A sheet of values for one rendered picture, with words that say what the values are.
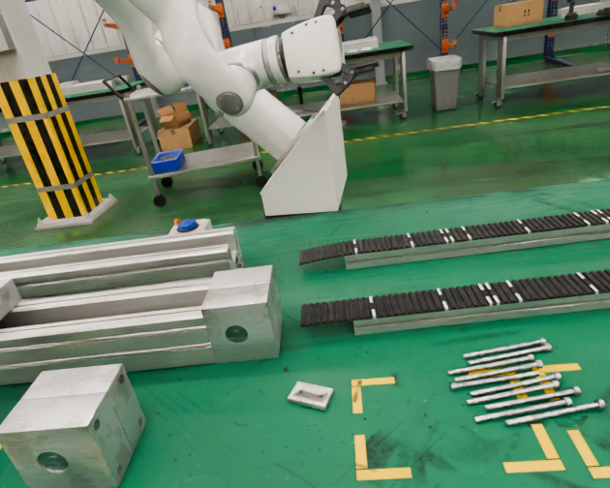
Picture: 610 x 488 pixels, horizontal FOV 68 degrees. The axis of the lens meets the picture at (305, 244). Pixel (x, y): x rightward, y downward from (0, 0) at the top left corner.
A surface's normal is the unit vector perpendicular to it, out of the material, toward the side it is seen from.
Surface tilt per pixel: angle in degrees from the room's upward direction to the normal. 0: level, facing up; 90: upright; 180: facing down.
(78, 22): 90
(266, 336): 90
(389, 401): 0
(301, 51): 74
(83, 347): 90
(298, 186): 90
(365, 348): 0
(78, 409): 0
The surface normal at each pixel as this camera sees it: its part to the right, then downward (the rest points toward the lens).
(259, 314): -0.01, 0.45
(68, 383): -0.15, -0.88
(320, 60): -0.21, 0.23
